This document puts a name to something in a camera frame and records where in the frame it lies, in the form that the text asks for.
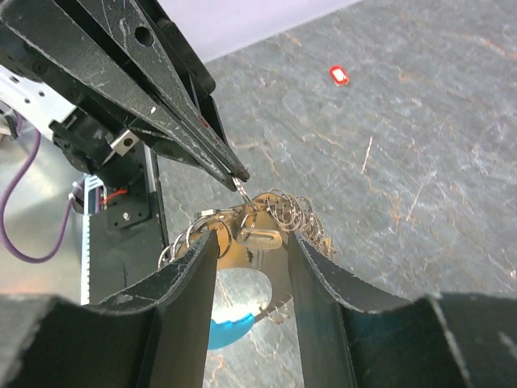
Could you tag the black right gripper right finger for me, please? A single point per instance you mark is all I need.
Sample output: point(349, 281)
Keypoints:
point(352, 334)

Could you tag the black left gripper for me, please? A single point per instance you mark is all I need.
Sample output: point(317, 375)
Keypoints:
point(133, 101)

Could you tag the silver key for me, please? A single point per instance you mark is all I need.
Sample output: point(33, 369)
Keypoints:
point(260, 239)

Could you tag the blue plastic keyring handle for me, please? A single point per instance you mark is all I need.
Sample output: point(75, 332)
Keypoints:
point(228, 332)

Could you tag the light blue cable duct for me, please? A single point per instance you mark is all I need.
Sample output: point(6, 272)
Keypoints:
point(93, 188)

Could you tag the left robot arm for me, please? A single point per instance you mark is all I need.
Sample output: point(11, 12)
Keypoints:
point(100, 78)

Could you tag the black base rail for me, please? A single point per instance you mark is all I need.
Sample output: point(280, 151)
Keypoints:
point(127, 236)

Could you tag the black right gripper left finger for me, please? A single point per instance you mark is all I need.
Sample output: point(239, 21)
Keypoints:
point(152, 334)

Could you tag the red key tag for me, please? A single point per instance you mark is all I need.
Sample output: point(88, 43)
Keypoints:
point(339, 75)

